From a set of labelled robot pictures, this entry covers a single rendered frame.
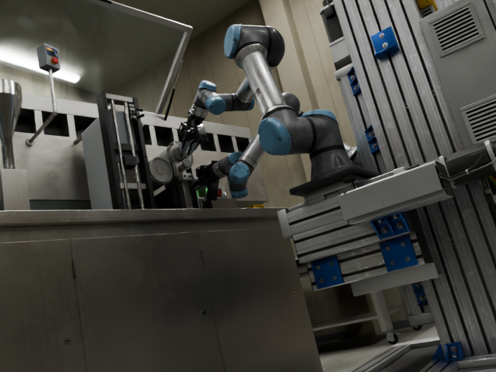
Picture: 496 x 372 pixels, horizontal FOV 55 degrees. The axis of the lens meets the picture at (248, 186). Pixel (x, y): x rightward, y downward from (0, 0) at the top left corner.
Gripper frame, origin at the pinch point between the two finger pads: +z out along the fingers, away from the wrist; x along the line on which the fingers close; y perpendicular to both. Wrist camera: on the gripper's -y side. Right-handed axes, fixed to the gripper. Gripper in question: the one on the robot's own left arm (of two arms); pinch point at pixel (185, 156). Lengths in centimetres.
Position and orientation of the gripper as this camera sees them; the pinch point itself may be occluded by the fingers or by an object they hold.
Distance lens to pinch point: 220.0
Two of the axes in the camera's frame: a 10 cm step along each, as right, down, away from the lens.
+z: -3.7, 8.6, 3.4
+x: -7.2, -0.3, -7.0
